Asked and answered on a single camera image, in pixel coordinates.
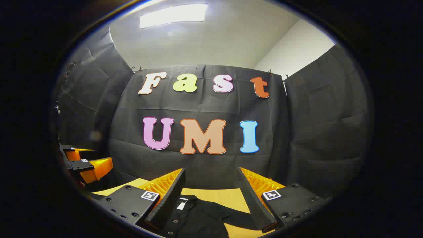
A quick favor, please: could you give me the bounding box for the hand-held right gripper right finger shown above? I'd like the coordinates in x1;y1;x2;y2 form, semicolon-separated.
236;167;331;233

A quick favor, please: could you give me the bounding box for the ceiling light panel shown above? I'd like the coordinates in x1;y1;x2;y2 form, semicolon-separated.
139;3;209;29

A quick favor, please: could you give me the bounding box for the black buttoned shirt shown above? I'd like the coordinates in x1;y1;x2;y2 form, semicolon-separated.
155;195;265;238

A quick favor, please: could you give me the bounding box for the black backdrop cloth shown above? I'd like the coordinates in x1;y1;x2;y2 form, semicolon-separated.
55;26;375;199

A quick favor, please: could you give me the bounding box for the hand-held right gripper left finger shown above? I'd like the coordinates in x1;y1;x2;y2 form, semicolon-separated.
94;168;186;232

